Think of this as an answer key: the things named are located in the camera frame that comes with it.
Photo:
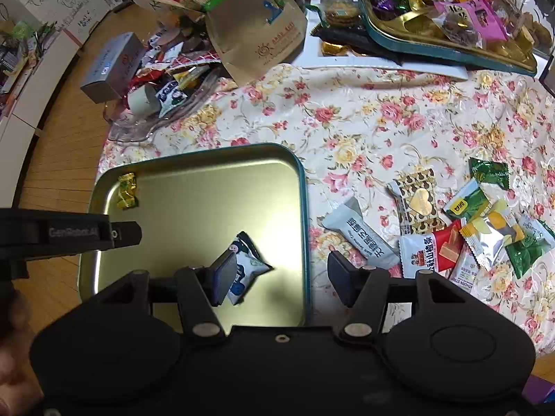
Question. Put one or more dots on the white flat board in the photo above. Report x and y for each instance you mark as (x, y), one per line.
(312, 58)

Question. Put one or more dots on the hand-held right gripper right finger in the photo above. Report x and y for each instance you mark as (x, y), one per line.
(339, 279)

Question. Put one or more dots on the blue white candy packet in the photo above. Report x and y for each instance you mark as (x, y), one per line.
(250, 268)

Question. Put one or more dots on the black snack packet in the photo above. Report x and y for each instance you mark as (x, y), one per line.
(347, 37)

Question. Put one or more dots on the person's left hand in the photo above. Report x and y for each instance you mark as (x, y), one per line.
(13, 377)

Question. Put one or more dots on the grey cardboard box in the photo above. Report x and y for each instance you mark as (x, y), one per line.
(108, 65)

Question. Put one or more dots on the kraft paper bag sun print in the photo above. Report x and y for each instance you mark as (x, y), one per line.
(256, 30)

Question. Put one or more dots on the clear plastic cookie jar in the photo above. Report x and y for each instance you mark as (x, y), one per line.
(340, 4)

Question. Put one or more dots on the clear container of cookies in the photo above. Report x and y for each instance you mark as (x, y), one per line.
(537, 30)

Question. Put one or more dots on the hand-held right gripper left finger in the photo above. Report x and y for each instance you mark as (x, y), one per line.
(223, 279)

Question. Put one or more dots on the yellow silver snack packet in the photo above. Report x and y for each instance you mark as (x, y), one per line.
(488, 236)

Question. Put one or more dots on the clear glass dish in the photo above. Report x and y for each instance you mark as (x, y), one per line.
(130, 129)

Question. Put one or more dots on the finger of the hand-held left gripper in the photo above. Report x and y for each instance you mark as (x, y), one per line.
(126, 235)

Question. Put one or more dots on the blue white milk packet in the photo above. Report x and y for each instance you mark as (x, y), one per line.
(171, 95)

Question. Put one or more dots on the green yellow snack packet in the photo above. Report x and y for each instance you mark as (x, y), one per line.
(466, 203)

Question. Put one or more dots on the large teal tin with sweets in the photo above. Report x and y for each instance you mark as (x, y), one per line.
(433, 48)

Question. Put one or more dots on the dark green candy wrapper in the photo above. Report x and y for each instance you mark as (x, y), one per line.
(490, 172)

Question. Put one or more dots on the green white triangular snack packet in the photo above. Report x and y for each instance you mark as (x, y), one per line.
(527, 249)

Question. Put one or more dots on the small white cup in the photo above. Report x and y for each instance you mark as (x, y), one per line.
(143, 99)

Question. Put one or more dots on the white green strip packet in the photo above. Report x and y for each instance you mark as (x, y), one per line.
(464, 274)

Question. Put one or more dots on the red white snack packet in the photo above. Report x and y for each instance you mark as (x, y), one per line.
(422, 255)

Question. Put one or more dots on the gold foil candy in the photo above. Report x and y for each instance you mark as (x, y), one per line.
(334, 48)

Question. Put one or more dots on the gold wrapped candy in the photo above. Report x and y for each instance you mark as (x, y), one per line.
(127, 190)

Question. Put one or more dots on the gold heart patterned snack packet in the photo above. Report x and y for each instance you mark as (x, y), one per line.
(418, 203)

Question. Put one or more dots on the grey white snack packet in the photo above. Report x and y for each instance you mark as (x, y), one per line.
(360, 234)

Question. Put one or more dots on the pink snack bag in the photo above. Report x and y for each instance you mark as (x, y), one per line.
(472, 13)

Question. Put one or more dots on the heap of household clutter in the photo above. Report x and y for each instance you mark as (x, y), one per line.
(21, 47)

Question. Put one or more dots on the gold metal tray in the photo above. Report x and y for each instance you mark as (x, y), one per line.
(195, 208)

